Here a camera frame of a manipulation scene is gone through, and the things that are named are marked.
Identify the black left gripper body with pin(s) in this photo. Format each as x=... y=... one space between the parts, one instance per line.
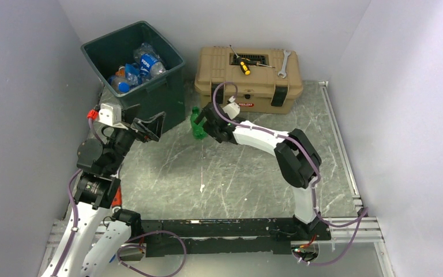
x=120 y=141

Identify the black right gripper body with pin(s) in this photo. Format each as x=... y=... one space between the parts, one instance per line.
x=211 y=130

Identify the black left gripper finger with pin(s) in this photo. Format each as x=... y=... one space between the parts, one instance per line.
x=130 y=113
x=150 y=129

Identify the green plastic bottle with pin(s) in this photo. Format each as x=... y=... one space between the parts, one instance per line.
x=197 y=129

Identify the orange juice bottle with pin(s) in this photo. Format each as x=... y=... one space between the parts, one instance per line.
x=120 y=72

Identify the dark green plastic bin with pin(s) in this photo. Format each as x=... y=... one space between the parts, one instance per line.
x=163 y=93

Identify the crushed blue label bottle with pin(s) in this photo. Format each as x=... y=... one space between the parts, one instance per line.
x=132 y=75

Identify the crushed Pepsi bottle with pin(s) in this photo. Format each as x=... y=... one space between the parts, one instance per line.
x=149 y=63

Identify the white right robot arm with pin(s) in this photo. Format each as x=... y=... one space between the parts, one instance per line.
x=298 y=160

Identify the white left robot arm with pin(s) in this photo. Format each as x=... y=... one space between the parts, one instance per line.
x=92 y=190

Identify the yellow black screwdriver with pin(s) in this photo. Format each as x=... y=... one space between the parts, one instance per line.
x=241 y=62

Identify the tan plastic toolbox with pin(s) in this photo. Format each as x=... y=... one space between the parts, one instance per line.
x=219 y=77

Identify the thin dark screwdriver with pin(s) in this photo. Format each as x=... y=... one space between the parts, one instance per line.
x=255 y=63

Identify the silver open-end wrench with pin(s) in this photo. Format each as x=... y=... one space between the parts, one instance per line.
x=282 y=73

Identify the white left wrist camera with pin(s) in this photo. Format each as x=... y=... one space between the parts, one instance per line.
x=108 y=114

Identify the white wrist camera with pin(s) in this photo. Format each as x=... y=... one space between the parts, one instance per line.
x=232 y=109
x=108 y=114

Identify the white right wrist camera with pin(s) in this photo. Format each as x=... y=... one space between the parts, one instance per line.
x=232 y=109

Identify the red handle adjustable wrench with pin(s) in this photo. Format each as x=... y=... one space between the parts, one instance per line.
x=117 y=201

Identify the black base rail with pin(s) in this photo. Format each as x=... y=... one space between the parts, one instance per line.
x=213 y=236

